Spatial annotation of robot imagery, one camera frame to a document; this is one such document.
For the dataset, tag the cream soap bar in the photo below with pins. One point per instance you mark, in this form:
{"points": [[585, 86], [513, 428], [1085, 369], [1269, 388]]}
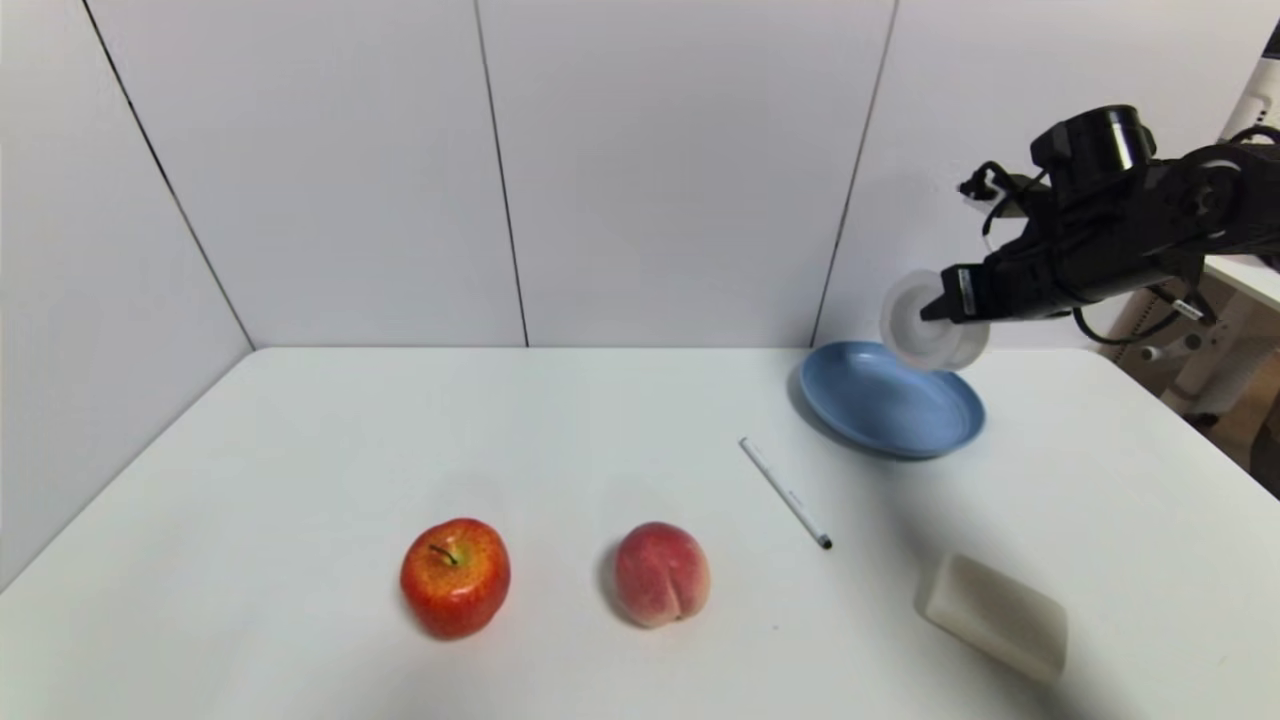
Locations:
{"points": [[995, 615]]}

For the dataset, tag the white round plastic container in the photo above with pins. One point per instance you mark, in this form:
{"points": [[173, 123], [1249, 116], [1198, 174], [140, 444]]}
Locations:
{"points": [[915, 340]]}

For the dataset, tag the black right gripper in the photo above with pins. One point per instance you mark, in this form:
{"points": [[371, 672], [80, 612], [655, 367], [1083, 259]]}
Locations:
{"points": [[967, 293]]}

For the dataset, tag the pink peach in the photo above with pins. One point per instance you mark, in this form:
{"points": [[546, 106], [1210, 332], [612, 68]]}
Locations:
{"points": [[660, 575]]}

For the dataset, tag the blue plate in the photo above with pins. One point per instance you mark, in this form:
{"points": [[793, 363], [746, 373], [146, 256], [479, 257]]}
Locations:
{"points": [[890, 410]]}

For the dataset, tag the white marker pen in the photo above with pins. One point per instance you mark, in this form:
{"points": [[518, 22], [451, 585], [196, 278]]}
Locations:
{"points": [[785, 492]]}

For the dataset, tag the red apple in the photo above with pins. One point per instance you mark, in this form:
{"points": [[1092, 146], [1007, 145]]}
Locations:
{"points": [[455, 580]]}

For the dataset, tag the beige stand with knob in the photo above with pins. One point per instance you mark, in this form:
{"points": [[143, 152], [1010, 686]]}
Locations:
{"points": [[1215, 350]]}

